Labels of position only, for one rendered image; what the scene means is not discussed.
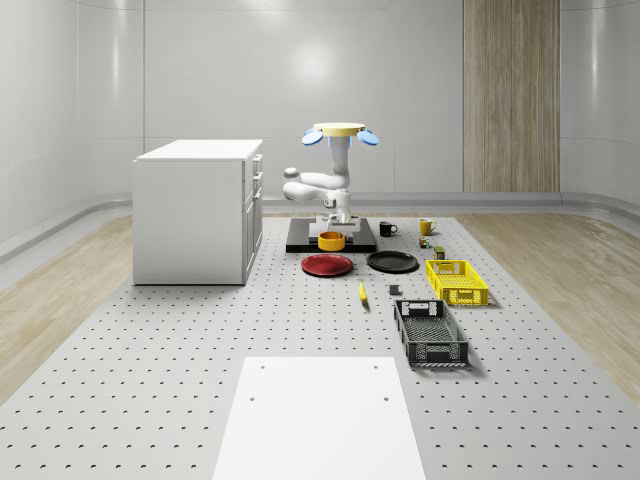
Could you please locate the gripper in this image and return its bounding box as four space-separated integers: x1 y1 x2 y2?
314 213 362 237

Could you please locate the yellow bowl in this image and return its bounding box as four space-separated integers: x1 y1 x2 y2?
317 230 346 252

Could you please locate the black stove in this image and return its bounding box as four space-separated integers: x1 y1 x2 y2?
285 216 380 254

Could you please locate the red plate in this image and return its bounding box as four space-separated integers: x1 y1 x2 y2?
300 253 355 278

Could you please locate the black plate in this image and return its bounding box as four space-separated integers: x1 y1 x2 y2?
365 250 421 275

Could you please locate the white cabinet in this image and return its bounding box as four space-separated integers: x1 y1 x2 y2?
132 138 265 287

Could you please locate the yellow basket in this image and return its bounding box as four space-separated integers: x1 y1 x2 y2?
425 258 490 307

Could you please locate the dark grey basket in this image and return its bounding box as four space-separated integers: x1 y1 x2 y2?
392 298 471 369

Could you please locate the white board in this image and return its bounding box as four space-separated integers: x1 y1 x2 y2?
212 356 428 480

